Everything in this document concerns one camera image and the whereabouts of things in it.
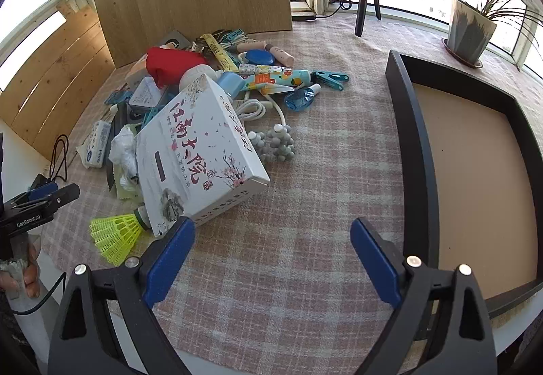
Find grey card with logo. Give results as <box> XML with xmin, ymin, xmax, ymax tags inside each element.
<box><xmin>158</xmin><ymin>31</ymin><xmax>192</xmax><ymax>51</ymax></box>

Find plaid tablecloth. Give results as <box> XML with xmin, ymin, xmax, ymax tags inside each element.
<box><xmin>40</xmin><ymin>12</ymin><xmax>543</xmax><ymax>375</ymax></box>

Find yellow stick sachet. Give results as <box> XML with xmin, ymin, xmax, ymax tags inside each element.
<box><xmin>201</xmin><ymin>33</ymin><xmax>240</xmax><ymax>71</ymax></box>

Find black thin cable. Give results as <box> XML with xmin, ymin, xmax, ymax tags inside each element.
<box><xmin>48</xmin><ymin>134</ymin><xmax>71</xmax><ymax>183</ymax></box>

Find white tissue packet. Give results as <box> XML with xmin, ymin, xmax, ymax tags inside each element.
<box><xmin>82</xmin><ymin>120</ymin><xmax>112</xmax><ymax>169</ymax></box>

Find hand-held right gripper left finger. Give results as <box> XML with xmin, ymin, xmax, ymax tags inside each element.
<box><xmin>48</xmin><ymin>216</ymin><xmax>196</xmax><ymax>375</ymax></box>

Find blue grey tin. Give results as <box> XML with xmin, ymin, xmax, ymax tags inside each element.
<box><xmin>128</xmin><ymin>77</ymin><xmax>168</xmax><ymax>109</ymax></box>

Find colourful printed tube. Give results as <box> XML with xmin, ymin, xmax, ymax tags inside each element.
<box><xmin>244</xmin><ymin>70</ymin><xmax>313</xmax><ymax>92</ymax></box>

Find white desktop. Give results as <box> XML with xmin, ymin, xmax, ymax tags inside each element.
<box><xmin>0</xmin><ymin>120</ymin><xmax>531</xmax><ymax>375</ymax></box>

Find beige tube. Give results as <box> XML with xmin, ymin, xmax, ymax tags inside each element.
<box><xmin>236</xmin><ymin>41</ymin><xmax>268</xmax><ymax>54</ymax></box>

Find light blue small box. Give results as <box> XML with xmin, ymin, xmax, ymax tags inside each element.
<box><xmin>218</xmin><ymin>72</ymin><xmax>247</xmax><ymax>98</ymax></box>

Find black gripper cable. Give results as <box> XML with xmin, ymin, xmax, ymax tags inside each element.
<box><xmin>12</xmin><ymin>271</ymin><xmax>69</xmax><ymax>315</ymax></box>

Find pink small bottle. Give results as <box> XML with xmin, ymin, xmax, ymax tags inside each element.
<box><xmin>265</xmin><ymin>42</ymin><xmax>295</xmax><ymax>66</ymax></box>

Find red cloth pouch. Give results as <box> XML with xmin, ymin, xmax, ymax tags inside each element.
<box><xmin>145</xmin><ymin>46</ymin><xmax>209</xmax><ymax>88</ymax></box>

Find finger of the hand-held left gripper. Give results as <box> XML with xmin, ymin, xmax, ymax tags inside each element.
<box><xmin>13</xmin><ymin>182</ymin><xmax>59</xmax><ymax>205</ymax></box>
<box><xmin>41</xmin><ymin>183</ymin><xmax>81</xmax><ymax>211</ymax></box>

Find black rectangular tray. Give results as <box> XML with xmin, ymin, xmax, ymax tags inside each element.
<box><xmin>385</xmin><ymin>50</ymin><xmax>543</xmax><ymax>318</ymax></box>

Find white floral printed box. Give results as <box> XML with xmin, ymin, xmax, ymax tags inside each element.
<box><xmin>135</xmin><ymin>74</ymin><xmax>271</xmax><ymax>237</ymax></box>

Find white cord with grey beads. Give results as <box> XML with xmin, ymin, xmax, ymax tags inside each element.
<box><xmin>247</xmin><ymin>89</ymin><xmax>296</xmax><ymax>161</ymax></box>

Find white plastic bag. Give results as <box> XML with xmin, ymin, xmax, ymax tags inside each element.
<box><xmin>109</xmin><ymin>124</ymin><xmax>141</xmax><ymax>183</ymax></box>

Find blue transparent bottle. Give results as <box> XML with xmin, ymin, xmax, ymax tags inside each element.
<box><xmin>285</xmin><ymin>83</ymin><xmax>322</xmax><ymax>110</ymax></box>

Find yellow shuttlecock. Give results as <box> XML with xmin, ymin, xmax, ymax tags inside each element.
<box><xmin>89</xmin><ymin>207</ymin><xmax>152</xmax><ymax>266</ymax></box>

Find potted plant in grey pot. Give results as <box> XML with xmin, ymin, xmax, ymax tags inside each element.
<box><xmin>390</xmin><ymin>0</ymin><xmax>543</xmax><ymax>70</ymax></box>

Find blue round case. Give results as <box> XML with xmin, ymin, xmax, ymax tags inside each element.
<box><xmin>245</xmin><ymin>49</ymin><xmax>276</xmax><ymax>67</ymax></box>

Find teal clothespin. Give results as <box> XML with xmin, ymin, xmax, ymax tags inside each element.
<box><xmin>312</xmin><ymin>70</ymin><xmax>351</xmax><ymax>91</ymax></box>

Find white round container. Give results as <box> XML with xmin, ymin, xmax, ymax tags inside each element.
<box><xmin>179</xmin><ymin>64</ymin><xmax>213</xmax><ymax>92</ymax></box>

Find bunch of teal clothespins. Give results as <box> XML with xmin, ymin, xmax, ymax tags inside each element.
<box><xmin>218</xmin><ymin>28</ymin><xmax>249</xmax><ymax>45</ymax></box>

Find pink pot saucer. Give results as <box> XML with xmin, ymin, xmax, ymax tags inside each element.
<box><xmin>441</xmin><ymin>38</ymin><xmax>485</xmax><ymax>69</ymax></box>

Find person's left hand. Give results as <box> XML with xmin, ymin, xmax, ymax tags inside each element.
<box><xmin>0</xmin><ymin>245</ymin><xmax>41</xmax><ymax>300</ymax></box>

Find wooden slat panel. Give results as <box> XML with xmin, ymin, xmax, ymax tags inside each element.
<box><xmin>0</xmin><ymin>5</ymin><xmax>115</xmax><ymax>161</ymax></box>

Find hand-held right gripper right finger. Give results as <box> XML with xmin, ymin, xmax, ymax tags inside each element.
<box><xmin>350</xmin><ymin>217</ymin><xmax>498</xmax><ymax>375</ymax></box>

